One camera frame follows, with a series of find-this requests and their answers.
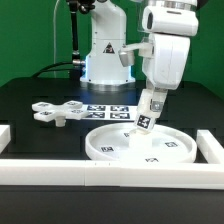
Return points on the white cross-shaped table base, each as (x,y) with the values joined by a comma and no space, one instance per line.
(47,112)

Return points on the white fiducial marker sheet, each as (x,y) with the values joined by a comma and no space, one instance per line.
(110,112)

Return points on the white round table top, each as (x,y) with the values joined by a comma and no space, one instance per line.
(122,142)

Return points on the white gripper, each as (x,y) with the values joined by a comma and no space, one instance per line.
(164,69)

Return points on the white front fence rail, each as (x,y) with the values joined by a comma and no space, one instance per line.
(119,174)

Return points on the white right fence piece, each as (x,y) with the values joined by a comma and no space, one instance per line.
(210,148)

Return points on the white left fence piece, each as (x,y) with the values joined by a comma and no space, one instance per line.
(5,137)

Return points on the white fence piece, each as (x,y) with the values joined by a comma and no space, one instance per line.
(210,148)
(5,137)

